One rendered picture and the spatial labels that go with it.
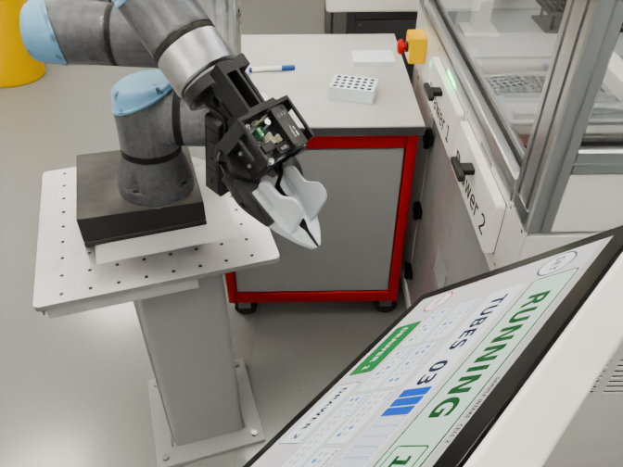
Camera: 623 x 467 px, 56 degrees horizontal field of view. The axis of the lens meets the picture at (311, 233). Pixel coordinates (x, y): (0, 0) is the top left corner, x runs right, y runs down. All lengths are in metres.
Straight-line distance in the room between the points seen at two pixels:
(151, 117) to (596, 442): 1.18
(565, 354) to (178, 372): 1.17
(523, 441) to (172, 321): 1.05
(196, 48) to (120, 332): 1.56
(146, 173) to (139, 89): 0.16
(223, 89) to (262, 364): 1.39
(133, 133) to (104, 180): 0.19
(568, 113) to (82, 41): 0.62
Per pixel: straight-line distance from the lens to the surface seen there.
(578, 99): 0.85
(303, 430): 0.60
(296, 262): 1.84
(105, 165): 1.33
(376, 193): 1.68
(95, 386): 1.98
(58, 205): 1.37
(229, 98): 0.61
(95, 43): 0.78
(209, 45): 0.64
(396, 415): 0.49
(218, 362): 1.51
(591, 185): 0.94
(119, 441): 1.84
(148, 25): 0.66
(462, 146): 1.23
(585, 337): 0.48
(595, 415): 1.44
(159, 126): 1.10
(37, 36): 0.80
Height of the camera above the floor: 1.52
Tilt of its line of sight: 40 degrees down
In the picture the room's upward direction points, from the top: straight up
